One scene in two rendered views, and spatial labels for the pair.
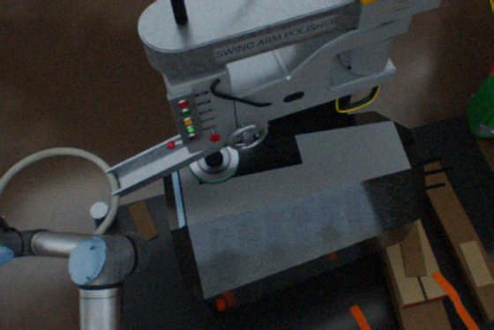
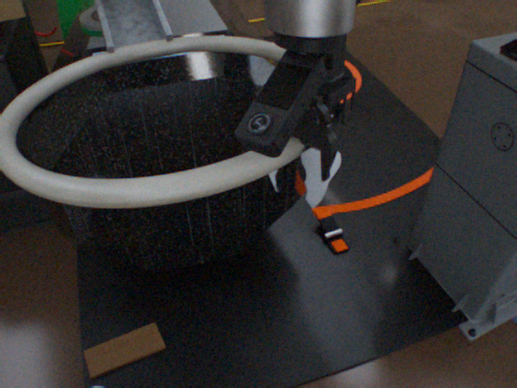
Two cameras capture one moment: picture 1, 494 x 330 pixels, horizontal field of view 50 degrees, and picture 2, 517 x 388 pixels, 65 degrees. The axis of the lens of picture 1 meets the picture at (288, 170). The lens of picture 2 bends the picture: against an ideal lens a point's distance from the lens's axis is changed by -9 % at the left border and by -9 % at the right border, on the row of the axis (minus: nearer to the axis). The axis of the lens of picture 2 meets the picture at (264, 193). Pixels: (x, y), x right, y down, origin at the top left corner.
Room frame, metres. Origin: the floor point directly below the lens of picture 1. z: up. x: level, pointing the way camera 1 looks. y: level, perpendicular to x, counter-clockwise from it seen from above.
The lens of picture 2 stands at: (0.71, 1.47, 1.29)
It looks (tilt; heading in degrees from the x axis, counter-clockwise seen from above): 43 degrees down; 270
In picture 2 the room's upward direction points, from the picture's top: straight up
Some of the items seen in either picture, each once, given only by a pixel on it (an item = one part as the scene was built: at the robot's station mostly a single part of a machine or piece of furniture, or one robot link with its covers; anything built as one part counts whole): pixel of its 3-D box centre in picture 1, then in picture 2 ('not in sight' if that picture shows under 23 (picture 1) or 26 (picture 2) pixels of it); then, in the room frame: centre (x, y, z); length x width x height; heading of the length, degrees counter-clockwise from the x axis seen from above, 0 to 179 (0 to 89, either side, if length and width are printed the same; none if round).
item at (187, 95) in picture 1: (186, 117); not in sight; (0.98, 0.35, 1.41); 0.08 x 0.03 x 0.28; 113
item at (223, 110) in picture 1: (220, 88); not in sight; (1.14, 0.25, 1.36); 0.36 x 0.22 x 0.45; 113
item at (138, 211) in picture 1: (143, 221); (125, 349); (1.16, 0.84, 0.02); 0.25 x 0.10 x 0.01; 28
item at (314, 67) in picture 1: (302, 70); not in sight; (1.25, -0.04, 1.35); 0.74 x 0.23 x 0.49; 113
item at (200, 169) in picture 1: (213, 159); (118, 14); (1.11, 0.33, 0.89); 0.21 x 0.21 x 0.01
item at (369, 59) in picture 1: (367, 40); not in sight; (1.36, -0.28, 1.39); 0.19 x 0.19 x 0.20
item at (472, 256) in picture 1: (475, 263); not in sight; (0.92, -1.05, 0.11); 0.25 x 0.10 x 0.01; 15
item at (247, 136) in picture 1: (243, 130); not in sight; (1.04, 0.17, 1.24); 0.15 x 0.10 x 0.15; 113
